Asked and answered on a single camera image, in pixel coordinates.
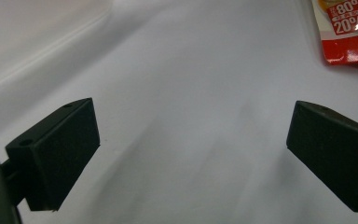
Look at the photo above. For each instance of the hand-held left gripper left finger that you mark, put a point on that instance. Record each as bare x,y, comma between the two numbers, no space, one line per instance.
62,155

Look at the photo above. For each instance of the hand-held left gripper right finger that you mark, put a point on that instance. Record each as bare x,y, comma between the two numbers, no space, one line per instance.
332,152

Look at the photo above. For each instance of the beige red snack packet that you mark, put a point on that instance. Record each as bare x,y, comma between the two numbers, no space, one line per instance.
349,37

